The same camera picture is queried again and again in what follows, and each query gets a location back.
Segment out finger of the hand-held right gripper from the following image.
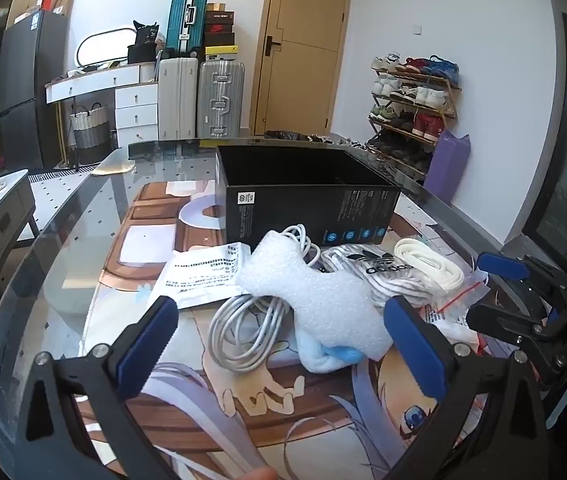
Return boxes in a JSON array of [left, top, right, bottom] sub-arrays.
[[477, 252, 567, 292], [465, 301, 550, 352]]

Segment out white suitcase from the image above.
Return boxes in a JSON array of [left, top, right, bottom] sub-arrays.
[[157, 56, 199, 141]]

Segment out striped floor rug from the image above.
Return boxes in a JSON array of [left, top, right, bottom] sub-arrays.
[[28, 164, 101, 183]]

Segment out black cardboard box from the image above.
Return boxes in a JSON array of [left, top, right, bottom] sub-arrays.
[[214, 144, 403, 248]]

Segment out wooden shoe rack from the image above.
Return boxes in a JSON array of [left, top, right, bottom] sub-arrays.
[[366, 52, 464, 181]]

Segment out teal suitcase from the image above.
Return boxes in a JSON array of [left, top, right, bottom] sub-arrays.
[[166, 0, 210, 58]]

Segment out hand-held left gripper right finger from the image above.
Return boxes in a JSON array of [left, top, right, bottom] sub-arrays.
[[382, 295, 551, 480]]

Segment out white and blue soft cloth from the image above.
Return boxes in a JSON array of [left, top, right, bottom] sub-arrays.
[[297, 332, 367, 375]]

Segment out yellow and black shoe box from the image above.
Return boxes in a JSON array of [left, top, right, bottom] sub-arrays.
[[204, 45, 239, 64]]

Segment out printed cartoon table mat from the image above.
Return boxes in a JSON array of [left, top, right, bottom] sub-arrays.
[[80, 177, 494, 480]]

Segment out black red-logo shoe box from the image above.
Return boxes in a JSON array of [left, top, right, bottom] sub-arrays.
[[204, 24, 236, 47]]

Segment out woven storage basket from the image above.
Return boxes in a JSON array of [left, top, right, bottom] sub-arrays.
[[68, 102, 110, 163]]

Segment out pile of dark shoes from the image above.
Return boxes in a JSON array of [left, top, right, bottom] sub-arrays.
[[263, 130, 364, 148]]

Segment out white cable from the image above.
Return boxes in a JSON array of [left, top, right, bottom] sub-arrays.
[[207, 225, 324, 373]]

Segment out purple bag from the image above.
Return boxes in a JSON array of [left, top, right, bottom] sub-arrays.
[[422, 130, 471, 206]]

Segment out black refrigerator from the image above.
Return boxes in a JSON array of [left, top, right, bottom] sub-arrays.
[[0, 10, 71, 171]]

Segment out oval mirror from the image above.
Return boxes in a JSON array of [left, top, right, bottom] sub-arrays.
[[76, 26, 138, 68]]

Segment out black bag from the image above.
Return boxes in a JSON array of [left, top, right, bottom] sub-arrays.
[[127, 20, 160, 65]]

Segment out white dressing table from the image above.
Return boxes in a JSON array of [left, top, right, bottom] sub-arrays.
[[46, 62, 160, 148]]

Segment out red-zip bag of shoelaces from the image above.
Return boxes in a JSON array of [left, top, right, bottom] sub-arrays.
[[393, 237, 489, 341]]

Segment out white printed plastic bag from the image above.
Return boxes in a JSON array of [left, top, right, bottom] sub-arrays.
[[148, 241, 251, 311]]

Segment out silver suitcase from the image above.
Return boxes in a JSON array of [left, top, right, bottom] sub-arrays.
[[196, 60, 245, 139]]

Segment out bag of white striped shoelaces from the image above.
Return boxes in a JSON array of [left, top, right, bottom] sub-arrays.
[[321, 245, 417, 311]]

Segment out collection of assorted shoes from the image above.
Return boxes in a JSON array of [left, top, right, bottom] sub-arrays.
[[368, 52, 460, 173]]

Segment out white foam sheet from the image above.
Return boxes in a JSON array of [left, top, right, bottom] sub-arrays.
[[239, 230, 395, 361]]

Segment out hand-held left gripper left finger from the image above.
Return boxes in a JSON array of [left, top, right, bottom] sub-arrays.
[[16, 295, 180, 480]]

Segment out wooden door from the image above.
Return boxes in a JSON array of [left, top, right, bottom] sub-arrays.
[[252, 0, 354, 137]]

